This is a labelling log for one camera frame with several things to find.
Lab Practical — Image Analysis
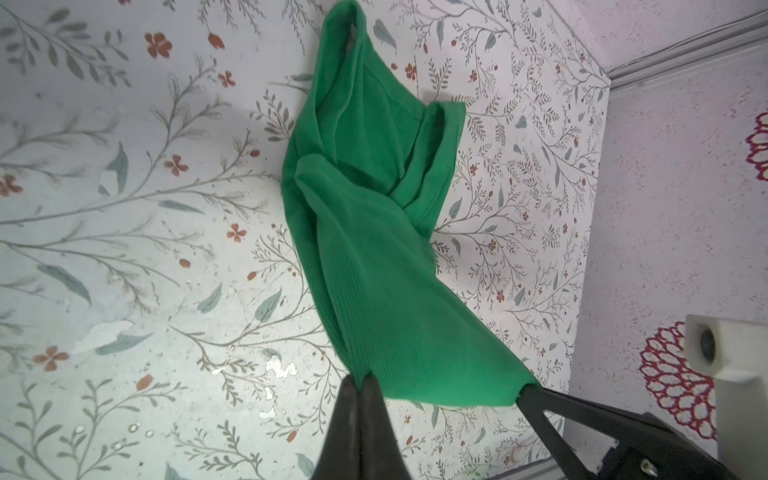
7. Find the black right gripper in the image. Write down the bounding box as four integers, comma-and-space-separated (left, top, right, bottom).
516, 385, 738, 480

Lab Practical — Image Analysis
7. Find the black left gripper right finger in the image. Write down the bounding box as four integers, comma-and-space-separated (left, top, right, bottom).
359, 374, 411, 480

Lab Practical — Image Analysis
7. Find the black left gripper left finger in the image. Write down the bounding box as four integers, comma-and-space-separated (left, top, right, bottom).
311, 375, 361, 480

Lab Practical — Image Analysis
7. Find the green tank top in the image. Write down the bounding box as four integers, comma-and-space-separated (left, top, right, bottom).
282, 1, 534, 407

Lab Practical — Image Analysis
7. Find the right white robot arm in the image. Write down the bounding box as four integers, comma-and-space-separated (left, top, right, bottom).
517, 315, 767, 479

